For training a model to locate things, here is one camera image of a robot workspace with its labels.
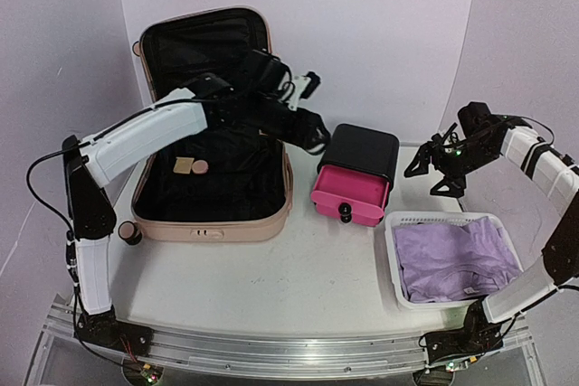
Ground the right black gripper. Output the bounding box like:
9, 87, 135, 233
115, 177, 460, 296
404, 139, 500, 198

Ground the pink hard-shell suitcase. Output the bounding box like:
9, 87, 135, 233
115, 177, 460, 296
131, 7, 293, 242

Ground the white perforated plastic basket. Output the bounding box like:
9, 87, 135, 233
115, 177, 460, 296
384, 211, 523, 311

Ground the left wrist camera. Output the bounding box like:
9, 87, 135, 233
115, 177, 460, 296
286, 71, 321, 111

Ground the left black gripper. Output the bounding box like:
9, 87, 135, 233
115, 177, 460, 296
242, 91, 329, 148

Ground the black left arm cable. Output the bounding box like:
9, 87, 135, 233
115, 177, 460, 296
25, 153, 76, 233

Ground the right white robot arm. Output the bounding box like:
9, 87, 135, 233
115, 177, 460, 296
404, 102, 578, 363

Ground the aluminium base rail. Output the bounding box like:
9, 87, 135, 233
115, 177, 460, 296
40, 304, 530, 373

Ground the tan square compact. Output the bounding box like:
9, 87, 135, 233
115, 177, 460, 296
173, 157, 195, 174

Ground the purple garment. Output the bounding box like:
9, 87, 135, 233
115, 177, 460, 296
394, 217, 521, 304

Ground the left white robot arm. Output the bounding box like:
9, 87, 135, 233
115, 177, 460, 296
62, 50, 330, 347

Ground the pink round compact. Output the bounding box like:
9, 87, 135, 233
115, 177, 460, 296
191, 159, 209, 174

